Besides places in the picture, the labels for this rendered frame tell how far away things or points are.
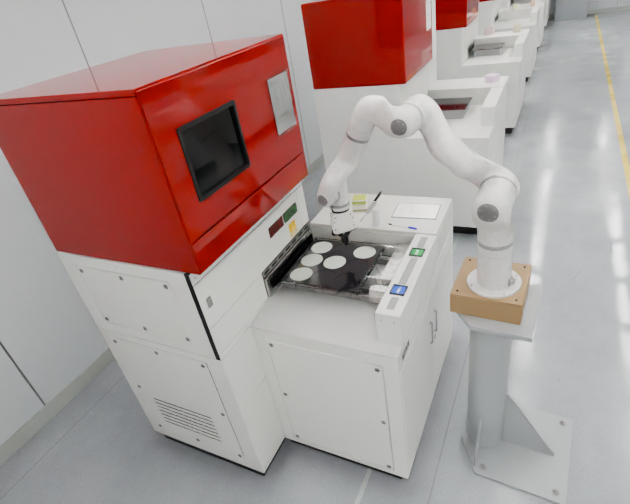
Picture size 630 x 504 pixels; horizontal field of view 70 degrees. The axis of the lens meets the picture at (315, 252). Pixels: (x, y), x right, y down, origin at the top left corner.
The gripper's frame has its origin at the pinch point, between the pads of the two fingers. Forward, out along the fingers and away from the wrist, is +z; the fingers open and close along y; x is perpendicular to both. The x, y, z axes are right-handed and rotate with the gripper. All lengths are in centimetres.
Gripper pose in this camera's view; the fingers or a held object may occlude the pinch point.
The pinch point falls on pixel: (344, 240)
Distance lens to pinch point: 195.1
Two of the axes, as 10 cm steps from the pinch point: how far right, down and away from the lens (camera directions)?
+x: -3.0, -4.6, 8.4
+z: 1.6, 8.4, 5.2
